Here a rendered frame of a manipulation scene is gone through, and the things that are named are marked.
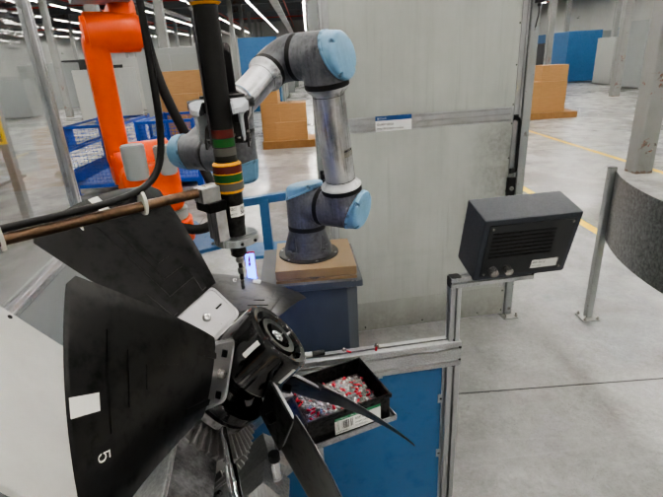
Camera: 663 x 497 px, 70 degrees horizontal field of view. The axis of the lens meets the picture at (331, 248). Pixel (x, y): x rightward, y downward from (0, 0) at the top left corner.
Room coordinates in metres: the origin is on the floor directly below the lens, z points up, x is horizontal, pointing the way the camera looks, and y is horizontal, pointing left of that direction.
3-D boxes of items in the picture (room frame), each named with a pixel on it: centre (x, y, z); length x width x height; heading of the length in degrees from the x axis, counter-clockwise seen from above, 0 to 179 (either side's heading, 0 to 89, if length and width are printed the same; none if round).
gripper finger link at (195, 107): (0.71, 0.18, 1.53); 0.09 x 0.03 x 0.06; 176
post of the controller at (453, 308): (1.14, -0.33, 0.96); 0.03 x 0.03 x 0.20; 8
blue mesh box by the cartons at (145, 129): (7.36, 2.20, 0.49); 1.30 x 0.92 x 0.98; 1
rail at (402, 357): (1.08, 0.10, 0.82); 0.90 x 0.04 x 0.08; 98
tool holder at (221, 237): (0.70, 0.16, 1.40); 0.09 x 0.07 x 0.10; 132
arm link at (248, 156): (0.99, 0.19, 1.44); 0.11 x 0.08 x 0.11; 59
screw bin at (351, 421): (0.93, 0.01, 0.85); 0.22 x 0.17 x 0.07; 112
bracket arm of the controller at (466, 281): (1.15, -0.43, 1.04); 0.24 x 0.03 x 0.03; 98
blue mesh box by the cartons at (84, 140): (7.29, 3.22, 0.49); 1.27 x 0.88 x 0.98; 1
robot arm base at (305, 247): (1.40, 0.07, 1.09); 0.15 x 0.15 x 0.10
